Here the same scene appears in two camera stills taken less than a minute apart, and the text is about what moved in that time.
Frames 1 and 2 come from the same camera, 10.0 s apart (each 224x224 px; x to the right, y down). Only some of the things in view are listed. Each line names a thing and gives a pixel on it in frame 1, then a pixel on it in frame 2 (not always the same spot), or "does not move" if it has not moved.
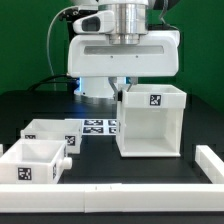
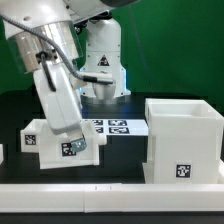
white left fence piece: [1, 150] does not move
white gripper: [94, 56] to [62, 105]
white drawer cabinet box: [150, 121] to [184, 141]
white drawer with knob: [35, 161] to [55, 149]
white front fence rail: [112, 198] does not move
